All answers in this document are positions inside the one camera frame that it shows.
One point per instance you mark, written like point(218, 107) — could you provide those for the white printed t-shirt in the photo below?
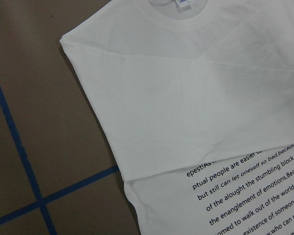
point(196, 99)

